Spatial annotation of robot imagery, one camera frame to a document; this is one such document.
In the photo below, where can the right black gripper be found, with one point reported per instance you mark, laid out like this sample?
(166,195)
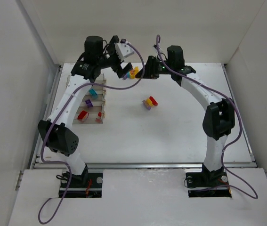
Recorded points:
(151,68)

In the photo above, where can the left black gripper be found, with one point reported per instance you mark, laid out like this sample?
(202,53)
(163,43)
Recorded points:
(118,65)

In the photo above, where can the yellow flower lego block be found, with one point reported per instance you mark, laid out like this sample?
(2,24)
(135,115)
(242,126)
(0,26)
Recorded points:
(132,73)

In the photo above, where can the teal lego block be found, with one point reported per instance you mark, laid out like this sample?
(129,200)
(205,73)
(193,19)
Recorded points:
(93,93)

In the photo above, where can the purple square lego block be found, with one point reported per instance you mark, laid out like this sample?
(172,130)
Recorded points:
(88,103)

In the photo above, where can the red round lego block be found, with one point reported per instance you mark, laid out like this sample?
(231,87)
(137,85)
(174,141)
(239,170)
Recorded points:
(83,115)

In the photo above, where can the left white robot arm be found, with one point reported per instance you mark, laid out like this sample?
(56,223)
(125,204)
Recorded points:
(56,131)

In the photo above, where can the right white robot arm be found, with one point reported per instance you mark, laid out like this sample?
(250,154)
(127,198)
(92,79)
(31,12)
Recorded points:
(219,118)

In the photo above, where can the clear compartment organizer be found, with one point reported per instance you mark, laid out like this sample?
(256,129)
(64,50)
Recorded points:
(91,109)

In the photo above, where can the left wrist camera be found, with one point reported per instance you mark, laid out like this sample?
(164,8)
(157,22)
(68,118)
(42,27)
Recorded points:
(123,51)

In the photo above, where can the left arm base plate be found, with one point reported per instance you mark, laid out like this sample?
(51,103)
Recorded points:
(87,185)

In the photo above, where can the aluminium rail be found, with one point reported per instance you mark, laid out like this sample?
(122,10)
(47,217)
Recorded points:
(144,165)

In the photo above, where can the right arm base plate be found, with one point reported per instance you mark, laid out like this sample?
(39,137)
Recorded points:
(207,184)

